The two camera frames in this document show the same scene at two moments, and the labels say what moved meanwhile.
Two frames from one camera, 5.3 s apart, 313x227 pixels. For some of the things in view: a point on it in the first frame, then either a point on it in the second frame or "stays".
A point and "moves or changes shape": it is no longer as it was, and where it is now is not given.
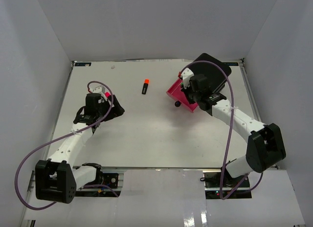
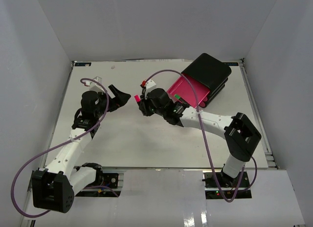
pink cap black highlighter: x=107 y=94 moves or changes shape
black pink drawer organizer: x=215 y=72 stays
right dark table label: x=231 y=64 stays
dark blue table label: x=82 y=64 stays
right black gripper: x=185 y=92 → x=144 y=106
